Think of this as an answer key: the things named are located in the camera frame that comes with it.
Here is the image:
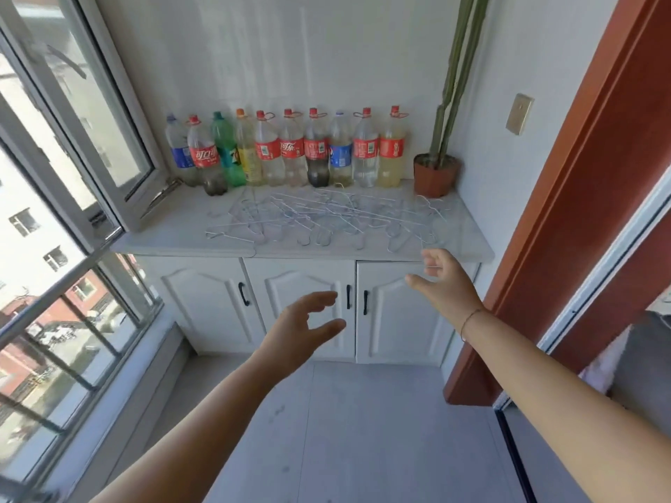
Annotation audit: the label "person's left hand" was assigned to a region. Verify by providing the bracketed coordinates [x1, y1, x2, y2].
[251, 291, 348, 384]

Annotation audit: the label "person's right hand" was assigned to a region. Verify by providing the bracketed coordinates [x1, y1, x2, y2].
[405, 248, 485, 331]

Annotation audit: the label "person's right forearm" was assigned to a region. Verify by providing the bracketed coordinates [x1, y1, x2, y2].
[460, 309, 671, 503]

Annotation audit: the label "person's left forearm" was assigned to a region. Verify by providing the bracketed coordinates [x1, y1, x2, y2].
[89, 356, 294, 503]

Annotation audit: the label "white cabinet door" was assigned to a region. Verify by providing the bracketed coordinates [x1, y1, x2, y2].
[244, 258, 358, 361]
[355, 261, 479, 366]
[136, 256, 266, 355]

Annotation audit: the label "tall green cactus in brown pot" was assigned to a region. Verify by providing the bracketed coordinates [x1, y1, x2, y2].
[412, 0, 493, 199]

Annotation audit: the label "white base cabinet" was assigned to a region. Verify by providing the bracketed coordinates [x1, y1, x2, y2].
[111, 180, 496, 368]

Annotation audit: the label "row of plastic soda bottles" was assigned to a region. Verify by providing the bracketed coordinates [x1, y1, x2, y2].
[165, 105, 411, 197]

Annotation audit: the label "pink cloth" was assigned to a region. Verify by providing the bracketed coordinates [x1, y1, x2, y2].
[577, 325, 632, 398]

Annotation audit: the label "grey window guard bars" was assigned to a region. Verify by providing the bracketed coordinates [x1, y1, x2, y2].
[0, 250, 160, 488]

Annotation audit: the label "open grey window sash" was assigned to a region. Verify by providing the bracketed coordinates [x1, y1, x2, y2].
[0, 0, 169, 232]

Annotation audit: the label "building outside window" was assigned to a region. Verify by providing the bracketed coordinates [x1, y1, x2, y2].
[0, 57, 153, 414]

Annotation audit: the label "thin wrist bracelet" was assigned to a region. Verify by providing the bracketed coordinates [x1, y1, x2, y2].
[460, 308, 483, 343]

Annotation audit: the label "pile of wire clothes hangers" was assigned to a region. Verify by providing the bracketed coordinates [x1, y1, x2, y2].
[204, 183, 447, 257]

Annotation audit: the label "white sliding door frame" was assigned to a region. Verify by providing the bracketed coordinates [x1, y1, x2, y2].
[493, 165, 671, 503]

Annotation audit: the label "red-brown door frame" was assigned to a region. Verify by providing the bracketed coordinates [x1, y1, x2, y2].
[443, 0, 671, 407]

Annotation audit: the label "beige wall switch plate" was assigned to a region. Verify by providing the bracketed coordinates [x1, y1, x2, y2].
[505, 93, 536, 136]

